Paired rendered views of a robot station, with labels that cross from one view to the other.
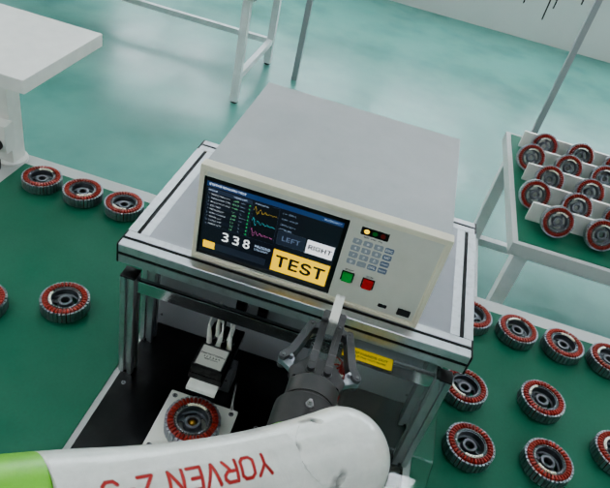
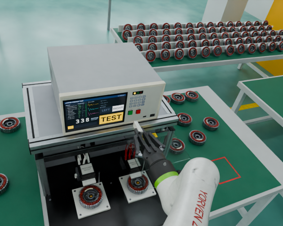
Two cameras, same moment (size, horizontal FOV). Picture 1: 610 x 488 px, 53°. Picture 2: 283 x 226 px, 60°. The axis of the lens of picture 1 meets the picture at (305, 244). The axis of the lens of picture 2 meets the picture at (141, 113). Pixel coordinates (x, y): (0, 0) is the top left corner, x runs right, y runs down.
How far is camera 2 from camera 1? 0.36 m
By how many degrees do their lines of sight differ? 27
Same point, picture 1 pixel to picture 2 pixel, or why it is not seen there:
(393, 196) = (134, 75)
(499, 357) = not seen: hidden behind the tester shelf
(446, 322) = (163, 110)
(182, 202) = (39, 115)
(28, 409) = not seen: outside the picture
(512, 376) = not seen: hidden behind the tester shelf
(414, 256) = (153, 93)
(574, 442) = (198, 126)
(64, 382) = (24, 216)
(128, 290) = (40, 163)
